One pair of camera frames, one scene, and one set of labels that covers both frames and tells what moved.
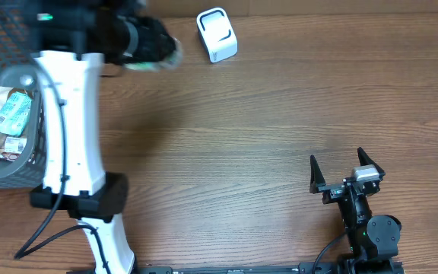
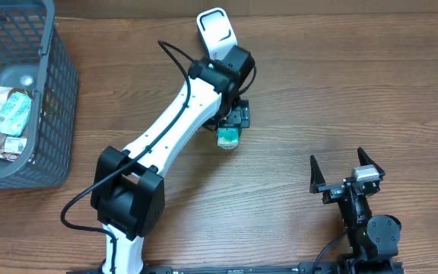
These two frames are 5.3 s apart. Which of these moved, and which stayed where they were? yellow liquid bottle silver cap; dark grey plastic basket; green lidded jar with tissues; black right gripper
Moved: green lidded jar with tissues
Stayed: dark grey plastic basket; black right gripper; yellow liquid bottle silver cap
